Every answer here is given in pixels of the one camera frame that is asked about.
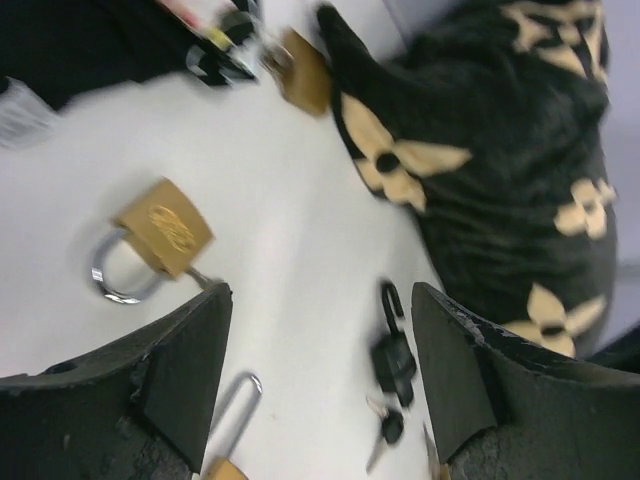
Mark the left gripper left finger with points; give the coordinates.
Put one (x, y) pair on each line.
(139, 407)

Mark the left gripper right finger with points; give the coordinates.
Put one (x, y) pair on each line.
(502, 407)

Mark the medium brass padlock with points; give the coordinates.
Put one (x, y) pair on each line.
(166, 230)

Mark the large brass padlock long shackle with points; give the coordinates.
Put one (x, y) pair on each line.
(231, 417)

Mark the black-headed keys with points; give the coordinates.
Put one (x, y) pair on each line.
(390, 431)

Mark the black padlock open shackle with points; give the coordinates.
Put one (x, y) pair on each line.
(393, 362)

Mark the black floral pillow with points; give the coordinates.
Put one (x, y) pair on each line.
(488, 131)

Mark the black printed garment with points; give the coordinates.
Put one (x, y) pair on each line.
(58, 50)

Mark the brass padlock near pillow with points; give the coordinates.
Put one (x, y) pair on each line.
(300, 72)

